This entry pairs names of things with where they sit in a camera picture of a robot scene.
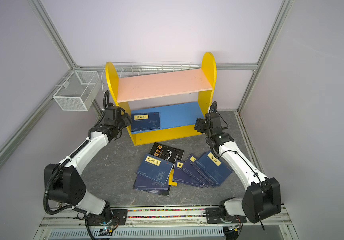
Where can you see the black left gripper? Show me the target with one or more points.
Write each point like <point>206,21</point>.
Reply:
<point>127,119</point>

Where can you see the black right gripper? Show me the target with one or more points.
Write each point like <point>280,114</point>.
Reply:
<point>201,124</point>

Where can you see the blue book yellow label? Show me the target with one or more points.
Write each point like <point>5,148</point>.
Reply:
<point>145,122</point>

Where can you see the blue book Sunzi label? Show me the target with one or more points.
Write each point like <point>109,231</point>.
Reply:
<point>155,169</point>

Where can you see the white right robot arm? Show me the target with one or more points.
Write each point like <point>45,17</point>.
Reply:
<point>262,197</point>

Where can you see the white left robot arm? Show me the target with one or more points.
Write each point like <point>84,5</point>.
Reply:
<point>64,186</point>

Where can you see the yellow wooden bookshelf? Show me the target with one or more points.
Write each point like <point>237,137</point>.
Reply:
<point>178,120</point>

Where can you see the white mesh basket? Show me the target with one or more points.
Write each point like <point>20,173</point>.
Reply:
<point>78,91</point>

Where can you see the black book orange title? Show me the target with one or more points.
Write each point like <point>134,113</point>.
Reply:
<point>167,153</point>

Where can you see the blue book leftmost of fan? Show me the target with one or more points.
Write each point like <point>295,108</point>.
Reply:
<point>180,177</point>

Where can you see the black wolf cover book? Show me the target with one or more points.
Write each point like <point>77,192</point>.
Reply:
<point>157,192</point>

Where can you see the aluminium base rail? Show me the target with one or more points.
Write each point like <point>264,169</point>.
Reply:
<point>165,223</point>

